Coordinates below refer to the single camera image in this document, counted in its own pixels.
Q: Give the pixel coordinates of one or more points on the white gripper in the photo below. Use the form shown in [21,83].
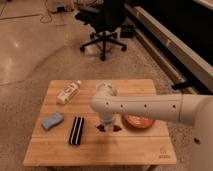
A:
[108,123]

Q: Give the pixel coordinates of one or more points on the dark red pepper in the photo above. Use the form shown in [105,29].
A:
[114,128]

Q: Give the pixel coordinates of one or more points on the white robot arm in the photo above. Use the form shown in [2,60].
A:
[189,109]

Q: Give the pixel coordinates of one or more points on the black white striped block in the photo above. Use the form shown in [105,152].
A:
[76,131]

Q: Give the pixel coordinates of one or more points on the wooden table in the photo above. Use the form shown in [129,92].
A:
[126,147]

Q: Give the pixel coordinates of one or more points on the white plastic bottle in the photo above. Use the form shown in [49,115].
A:
[64,96]

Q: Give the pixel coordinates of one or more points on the black office chair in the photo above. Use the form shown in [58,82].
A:
[104,19]

